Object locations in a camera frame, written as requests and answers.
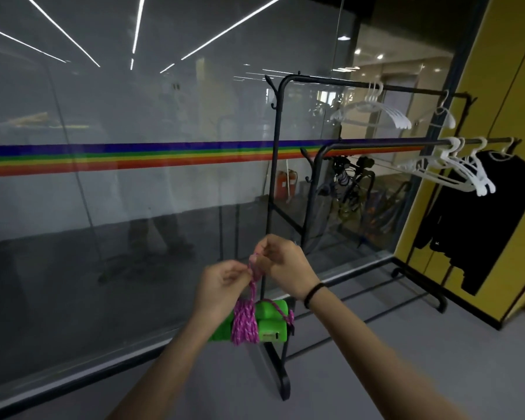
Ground purple braided rope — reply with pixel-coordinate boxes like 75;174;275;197
230;253;295;346

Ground person's right forearm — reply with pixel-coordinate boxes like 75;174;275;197
307;286;471;420

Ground black wristband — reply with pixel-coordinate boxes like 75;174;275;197
304;281;327;310

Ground bunch of white hangers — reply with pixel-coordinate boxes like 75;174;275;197
329;82;414;132
395;136;498;197

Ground person's left forearm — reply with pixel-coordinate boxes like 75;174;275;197
106;316;229;420

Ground parked bicycles behind glass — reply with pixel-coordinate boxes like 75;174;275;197
317;155;414;242

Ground tall black clothes rack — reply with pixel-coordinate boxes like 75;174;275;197
261;73;478;401

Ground red fire extinguisher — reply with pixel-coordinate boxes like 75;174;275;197
274;169;298;200

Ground white clothes hanger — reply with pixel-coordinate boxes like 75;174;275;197
489;137;516;162
419;89;458;130

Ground person's right hand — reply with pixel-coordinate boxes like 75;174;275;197
249;234;321;302

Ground low black clothes rack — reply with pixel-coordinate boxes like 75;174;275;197
284;136;522;363

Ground black hanging garment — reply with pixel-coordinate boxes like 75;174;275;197
412;149;525;297

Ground green jump rope handles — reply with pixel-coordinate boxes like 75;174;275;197
207;300;290;344

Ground person's left hand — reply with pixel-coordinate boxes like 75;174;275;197
191;260;253;331

